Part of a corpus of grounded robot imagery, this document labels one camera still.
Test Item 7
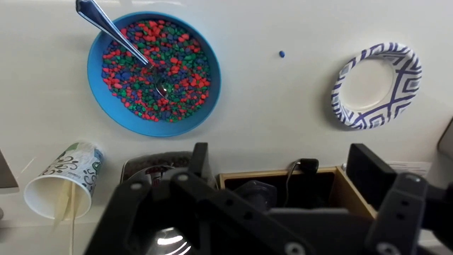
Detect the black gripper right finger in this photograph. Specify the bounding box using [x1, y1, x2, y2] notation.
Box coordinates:
[347, 142, 453, 255]

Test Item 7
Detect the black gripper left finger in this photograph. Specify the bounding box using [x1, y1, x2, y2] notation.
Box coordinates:
[84, 142, 316, 255]

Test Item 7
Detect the wooden stand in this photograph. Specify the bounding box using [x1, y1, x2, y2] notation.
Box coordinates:
[215, 165, 380, 224]

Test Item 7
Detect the striped black white bowl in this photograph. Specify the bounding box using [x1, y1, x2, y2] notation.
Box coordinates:
[330, 42, 424, 132]

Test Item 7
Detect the colourful beads pile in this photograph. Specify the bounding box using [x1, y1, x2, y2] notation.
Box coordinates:
[101, 19, 213, 125]

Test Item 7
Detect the patterned paper cup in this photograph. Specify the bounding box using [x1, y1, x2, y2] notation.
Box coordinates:
[23, 141, 105, 222]

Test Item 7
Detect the blue bowl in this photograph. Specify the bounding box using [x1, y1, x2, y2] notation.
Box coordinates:
[87, 12, 223, 139]

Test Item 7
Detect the small black plug with cable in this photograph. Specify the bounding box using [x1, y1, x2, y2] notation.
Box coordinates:
[283, 158, 320, 210]

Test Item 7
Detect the metal spoon with blue handle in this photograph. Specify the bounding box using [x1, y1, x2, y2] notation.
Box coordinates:
[75, 0, 173, 98]

